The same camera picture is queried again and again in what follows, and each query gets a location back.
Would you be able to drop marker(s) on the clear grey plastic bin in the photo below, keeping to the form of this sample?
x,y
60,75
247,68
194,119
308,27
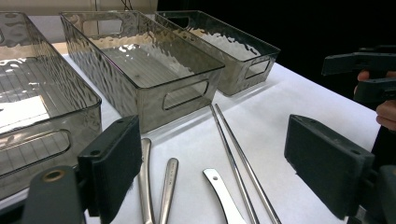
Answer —
x,y
124,93
236,77
46,77

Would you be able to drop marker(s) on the white table cover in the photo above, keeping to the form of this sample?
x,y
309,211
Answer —
x,y
295,99

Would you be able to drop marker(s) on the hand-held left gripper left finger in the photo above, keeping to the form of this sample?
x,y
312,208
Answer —
x,y
112,161

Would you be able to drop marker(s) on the white ceramic spoon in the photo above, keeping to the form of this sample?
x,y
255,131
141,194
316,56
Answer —
x,y
224,196

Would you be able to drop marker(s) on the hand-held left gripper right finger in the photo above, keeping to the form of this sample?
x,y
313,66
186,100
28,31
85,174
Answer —
x,y
330,168

